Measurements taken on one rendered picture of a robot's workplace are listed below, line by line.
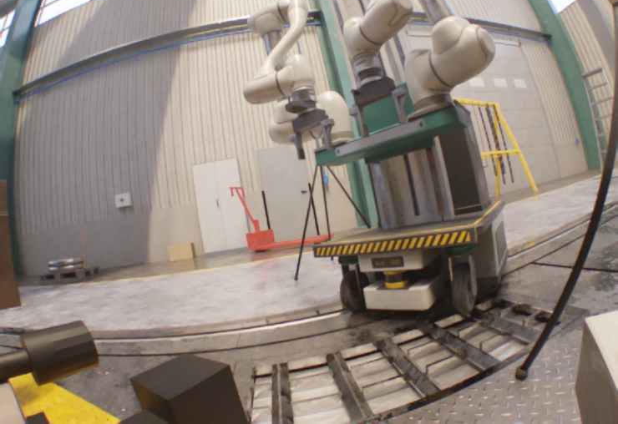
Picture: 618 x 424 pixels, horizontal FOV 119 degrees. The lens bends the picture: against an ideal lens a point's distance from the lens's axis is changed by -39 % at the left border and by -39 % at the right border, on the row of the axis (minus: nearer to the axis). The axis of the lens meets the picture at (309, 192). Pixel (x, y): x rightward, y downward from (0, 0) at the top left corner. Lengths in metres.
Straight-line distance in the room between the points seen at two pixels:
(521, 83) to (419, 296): 10.58
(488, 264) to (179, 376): 1.08
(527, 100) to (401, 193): 10.01
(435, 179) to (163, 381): 1.18
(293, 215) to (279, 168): 1.12
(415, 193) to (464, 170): 0.25
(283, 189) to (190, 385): 6.48
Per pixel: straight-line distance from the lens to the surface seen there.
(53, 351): 0.40
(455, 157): 1.41
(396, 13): 0.87
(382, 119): 1.35
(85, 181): 8.41
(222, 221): 6.23
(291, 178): 6.71
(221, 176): 6.31
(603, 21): 2.25
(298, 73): 1.11
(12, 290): 1.04
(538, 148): 10.83
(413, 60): 1.16
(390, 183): 1.37
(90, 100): 9.08
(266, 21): 1.56
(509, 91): 10.62
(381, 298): 1.13
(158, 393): 0.26
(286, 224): 6.63
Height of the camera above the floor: 0.44
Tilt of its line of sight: 5 degrees up
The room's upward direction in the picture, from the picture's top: 10 degrees counter-clockwise
